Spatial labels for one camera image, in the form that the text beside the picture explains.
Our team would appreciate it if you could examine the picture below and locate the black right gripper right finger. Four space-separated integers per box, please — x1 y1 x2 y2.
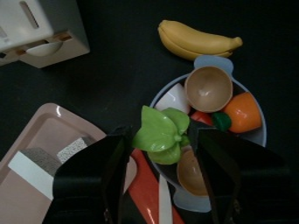
189 120 296 224

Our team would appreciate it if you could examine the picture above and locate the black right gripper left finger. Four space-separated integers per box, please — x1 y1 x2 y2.
42 126 134 224

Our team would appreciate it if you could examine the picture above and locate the green toy leafy vegetable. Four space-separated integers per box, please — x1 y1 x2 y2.
133 105 193 165

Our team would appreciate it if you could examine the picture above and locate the pink plastic tray plate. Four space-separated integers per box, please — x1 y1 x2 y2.
0 102 138 224

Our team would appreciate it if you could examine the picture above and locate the speckled grey toy block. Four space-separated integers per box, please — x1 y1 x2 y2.
57 136 97 165

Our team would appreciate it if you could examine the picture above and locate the tan toy eggshell half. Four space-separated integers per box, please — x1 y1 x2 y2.
175 148 210 197
183 66 236 114

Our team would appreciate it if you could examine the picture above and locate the light blue bowl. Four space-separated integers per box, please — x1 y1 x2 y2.
149 54 269 214

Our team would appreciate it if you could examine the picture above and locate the orange white toy knife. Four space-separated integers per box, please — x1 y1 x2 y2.
126 148 186 224

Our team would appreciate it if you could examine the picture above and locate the white grey toy block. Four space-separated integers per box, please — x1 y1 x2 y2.
7 147 63 201

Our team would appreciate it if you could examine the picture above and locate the orange toy persimmon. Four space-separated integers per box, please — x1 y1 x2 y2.
212 91 264 135

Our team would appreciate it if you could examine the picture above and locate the red toy food piece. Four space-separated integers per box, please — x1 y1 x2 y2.
190 109 216 127

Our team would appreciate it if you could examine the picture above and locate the white toy egg piece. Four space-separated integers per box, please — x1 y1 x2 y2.
154 82 193 115

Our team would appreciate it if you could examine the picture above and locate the yellow toy banana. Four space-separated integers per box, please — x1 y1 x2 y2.
157 19 245 61

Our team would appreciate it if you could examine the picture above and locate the white toy toaster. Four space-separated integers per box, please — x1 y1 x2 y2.
0 0 91 69

